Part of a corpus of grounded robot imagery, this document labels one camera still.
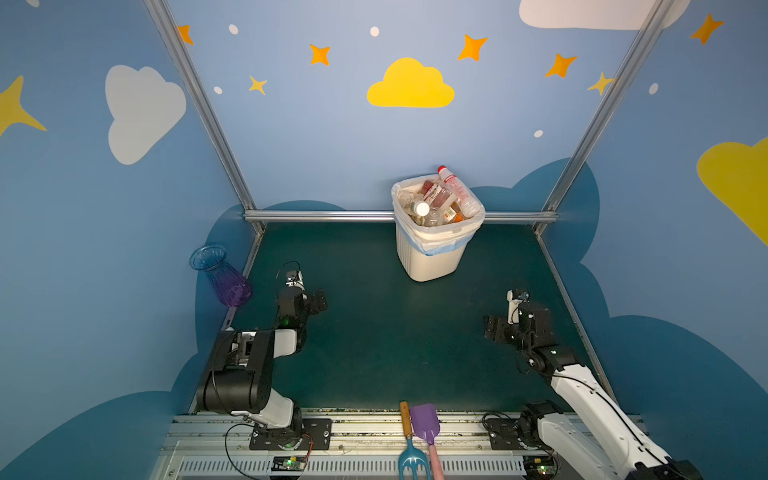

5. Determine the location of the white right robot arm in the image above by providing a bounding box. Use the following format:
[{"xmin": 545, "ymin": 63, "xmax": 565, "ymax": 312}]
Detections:
[{"xmin": 483, "ymin": 299, "xmax": 702, "ymax": 479}]

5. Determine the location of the aluminium frame left post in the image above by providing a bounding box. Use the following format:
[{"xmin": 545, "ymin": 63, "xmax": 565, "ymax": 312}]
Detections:
[{"xmin": 143, "ymin": 0, "xmax": 265, "ymax": 235}]

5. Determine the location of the aluminium frame back rail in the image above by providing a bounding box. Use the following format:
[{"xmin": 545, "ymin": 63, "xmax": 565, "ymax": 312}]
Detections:
[{"xmin": 244, "ymin": 210, "xmax": 558, "ymax": 224}]

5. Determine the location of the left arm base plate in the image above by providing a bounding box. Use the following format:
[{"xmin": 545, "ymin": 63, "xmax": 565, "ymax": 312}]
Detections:
[{"xmin": 249, "ymin": 416, "xmax": 333, "ymax": 452}]

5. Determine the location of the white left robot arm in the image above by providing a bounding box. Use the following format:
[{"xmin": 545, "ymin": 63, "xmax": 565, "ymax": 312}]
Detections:
[{"xmin": 196, "ymin": 286, "xmax": 327, "ymax": 436}]

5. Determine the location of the white ribbed trash bin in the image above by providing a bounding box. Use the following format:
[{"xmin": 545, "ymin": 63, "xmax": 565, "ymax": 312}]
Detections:
[{"xmin": 396, "ymin": 230, "xmax": 467, "ymax": 282}]

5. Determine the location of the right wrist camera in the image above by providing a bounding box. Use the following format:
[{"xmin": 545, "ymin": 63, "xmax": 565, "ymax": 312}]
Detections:
[{"xmin": 507, "ymin": 289, "xmax": 530, "ymax": 325}]

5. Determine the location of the blue toy garden fork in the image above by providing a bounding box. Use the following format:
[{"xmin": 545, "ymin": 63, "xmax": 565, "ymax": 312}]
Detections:
[{"xmin": 398, "ymin": 401, "xmax": 433, "ymax": 480}]

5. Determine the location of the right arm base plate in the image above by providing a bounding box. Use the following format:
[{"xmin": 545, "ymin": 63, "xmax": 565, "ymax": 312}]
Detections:
[{"xmin": 481, "ymin": 416, "xmax": 538, "ymax": 451}]

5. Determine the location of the purple toy shovel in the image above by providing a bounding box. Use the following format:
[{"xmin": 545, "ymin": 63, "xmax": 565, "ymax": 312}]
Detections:
[{"xmin": 410, "ymin": 403, "xmax": 445, "ymax": 480}]

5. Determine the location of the green circuit board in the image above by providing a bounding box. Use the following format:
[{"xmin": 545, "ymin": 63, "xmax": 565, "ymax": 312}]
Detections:
[
  {"xmin": 271, "ymin": 456, "xmax": 308, "ymax": 473},
  {"xmin": 523, "ymin": 456, "xmax": 559, "ymax": 480}
]

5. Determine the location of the white bottle red label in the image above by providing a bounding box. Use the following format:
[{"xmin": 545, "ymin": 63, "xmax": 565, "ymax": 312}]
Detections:
[{"xmin": 437, "ymin": 166, "xmax": 483, "ymax": 218}]

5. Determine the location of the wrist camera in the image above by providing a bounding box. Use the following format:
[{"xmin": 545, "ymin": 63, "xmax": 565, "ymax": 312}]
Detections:
[
  {"xmin": 285, "ymin": 270, "xmax": 305, "ymax": 290},
  {"xmin": 507, "ymin": 289, "xmax": 530, "ymax": 325}
]

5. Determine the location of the purple plastic vase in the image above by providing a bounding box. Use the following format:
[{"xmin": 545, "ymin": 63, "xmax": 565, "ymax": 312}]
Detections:
[{"xmin": 189, "ymin": 244, "xmax": 253, "ymax": 308}]

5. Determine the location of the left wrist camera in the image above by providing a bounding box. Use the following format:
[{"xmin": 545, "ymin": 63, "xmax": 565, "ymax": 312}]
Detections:
[{"xmin": 285, "ymin": 270, "xmax": 305, "ymax": 290}]

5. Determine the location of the right green circuit board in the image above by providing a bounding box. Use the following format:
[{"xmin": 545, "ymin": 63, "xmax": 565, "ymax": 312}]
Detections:
[{"xmin": 523, "ymin": 456, "xmax": 559, "ymax": 480}]

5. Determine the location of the gold red label tea bottle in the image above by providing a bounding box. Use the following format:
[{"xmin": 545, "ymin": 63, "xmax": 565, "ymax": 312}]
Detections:
[{"xmin": 420, "ymin": 180, "xmax": 456, "ymax": 211}]

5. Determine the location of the clear bottle white orange label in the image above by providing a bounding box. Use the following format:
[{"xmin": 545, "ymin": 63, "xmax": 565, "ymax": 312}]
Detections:
[{"xmin": 403, "ymin": 195, "xmax": 431, "ymax": 225}]

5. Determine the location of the left green circuit board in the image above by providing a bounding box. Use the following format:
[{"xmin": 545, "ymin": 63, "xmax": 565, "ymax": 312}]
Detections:
[{"xmin": 271, "ymin": 456, "xmax": 308, "ymax": 473}]

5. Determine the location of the aluminium frame right post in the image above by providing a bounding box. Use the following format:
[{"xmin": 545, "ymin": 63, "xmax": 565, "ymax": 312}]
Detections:
[{"xmin": 533, "ymin": 0, "xmax": 675, "ymax": 237}]

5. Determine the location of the aluminium frame post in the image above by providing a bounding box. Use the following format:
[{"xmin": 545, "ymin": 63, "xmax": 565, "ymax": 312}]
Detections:
[
  {"xmin": 533, "ymin": 0, "xmax": 675, "ymax": 237},
  {"xmin": 143, "ymin": 0, "xmax": 265, "ymax": 235}
]

